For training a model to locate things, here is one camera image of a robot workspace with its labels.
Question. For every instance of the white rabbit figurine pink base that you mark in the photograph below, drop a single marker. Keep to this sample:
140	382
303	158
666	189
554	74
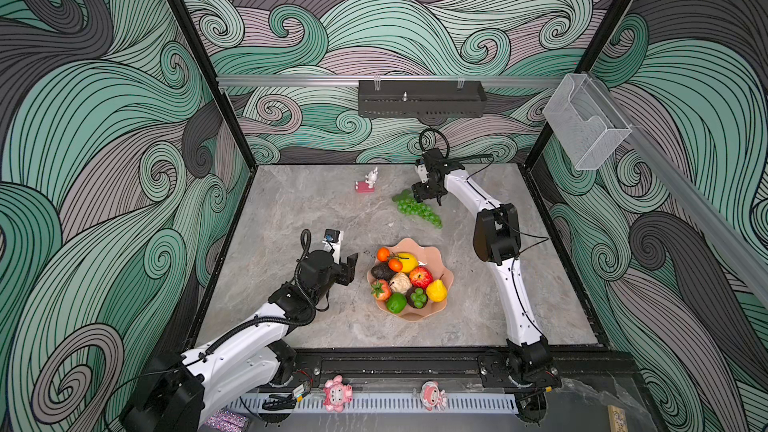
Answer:
367	185

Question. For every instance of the pink cartoon figurine left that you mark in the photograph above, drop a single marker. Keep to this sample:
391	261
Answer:
337	394

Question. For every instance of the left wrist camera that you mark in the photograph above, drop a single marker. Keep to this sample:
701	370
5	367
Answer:
332	243

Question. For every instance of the pink scalloped fruit bowl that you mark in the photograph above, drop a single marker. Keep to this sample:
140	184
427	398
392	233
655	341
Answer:
429	257

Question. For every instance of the dark fake avocado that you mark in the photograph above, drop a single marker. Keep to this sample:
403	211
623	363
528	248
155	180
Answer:
382	271

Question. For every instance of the black perforated wall tray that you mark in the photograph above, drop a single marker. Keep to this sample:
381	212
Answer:
431	100

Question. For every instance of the green fake lime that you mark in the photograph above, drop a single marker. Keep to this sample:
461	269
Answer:
396	303

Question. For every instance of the purple glitter cylinder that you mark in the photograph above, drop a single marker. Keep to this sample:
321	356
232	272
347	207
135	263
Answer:
227	421

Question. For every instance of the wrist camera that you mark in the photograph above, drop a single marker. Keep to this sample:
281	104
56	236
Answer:
422	171
332	243

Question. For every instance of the white slotted cable duct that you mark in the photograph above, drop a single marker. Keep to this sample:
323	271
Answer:
387	403

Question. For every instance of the red fake strawberry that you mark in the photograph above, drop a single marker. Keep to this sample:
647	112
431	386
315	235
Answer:
381	290

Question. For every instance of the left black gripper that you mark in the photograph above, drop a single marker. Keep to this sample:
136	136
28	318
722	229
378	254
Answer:
346	273

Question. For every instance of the green fake grape bunch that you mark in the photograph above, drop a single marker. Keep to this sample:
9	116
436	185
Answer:
409	206

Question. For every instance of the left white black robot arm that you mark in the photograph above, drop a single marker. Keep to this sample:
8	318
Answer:
181	391

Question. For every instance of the pink cartoon figurine right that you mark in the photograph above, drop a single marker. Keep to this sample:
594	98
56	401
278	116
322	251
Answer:
432	397

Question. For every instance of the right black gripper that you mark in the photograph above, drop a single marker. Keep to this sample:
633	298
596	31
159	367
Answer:
419	193

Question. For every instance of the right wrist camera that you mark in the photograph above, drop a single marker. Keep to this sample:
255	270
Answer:
422	171

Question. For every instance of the yellow fake lemon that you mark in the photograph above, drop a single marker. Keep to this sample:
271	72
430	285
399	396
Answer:
408	261

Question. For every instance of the clear acrylic wall box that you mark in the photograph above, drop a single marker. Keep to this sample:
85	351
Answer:
587	121

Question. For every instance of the pink cartoon figurine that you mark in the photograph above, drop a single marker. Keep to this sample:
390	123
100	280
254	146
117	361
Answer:
337	394
432	397

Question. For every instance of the small yellow fake pear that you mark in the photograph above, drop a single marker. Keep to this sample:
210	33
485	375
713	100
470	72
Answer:
436	291

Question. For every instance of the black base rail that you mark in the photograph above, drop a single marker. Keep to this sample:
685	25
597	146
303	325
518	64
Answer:
491	366

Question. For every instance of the red fake apple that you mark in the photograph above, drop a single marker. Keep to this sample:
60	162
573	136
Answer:
421	277

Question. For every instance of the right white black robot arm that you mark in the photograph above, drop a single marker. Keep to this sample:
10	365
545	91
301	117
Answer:
497	243

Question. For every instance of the dark purple fake mangosteen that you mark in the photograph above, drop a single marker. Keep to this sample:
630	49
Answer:
417	298

